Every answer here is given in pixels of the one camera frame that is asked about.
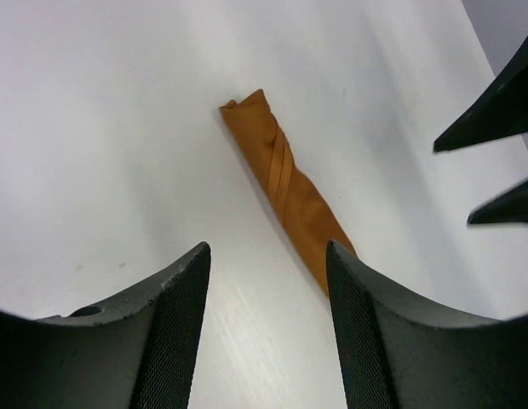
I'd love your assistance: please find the brown satin napkin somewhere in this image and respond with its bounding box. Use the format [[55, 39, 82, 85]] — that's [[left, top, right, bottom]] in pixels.
[[219, 89, 354, 294]]

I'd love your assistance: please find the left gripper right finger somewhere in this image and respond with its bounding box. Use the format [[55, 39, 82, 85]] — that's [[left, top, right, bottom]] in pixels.
[[326, 241, 528, 408]]

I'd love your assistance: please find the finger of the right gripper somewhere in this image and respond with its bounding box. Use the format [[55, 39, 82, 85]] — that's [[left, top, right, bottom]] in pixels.
[[433, 35, 528, 153], [467, 178, 528, 225]]

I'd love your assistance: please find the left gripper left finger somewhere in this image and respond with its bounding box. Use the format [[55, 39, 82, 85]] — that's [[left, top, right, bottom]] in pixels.
[[0, 243, 211, 408]]

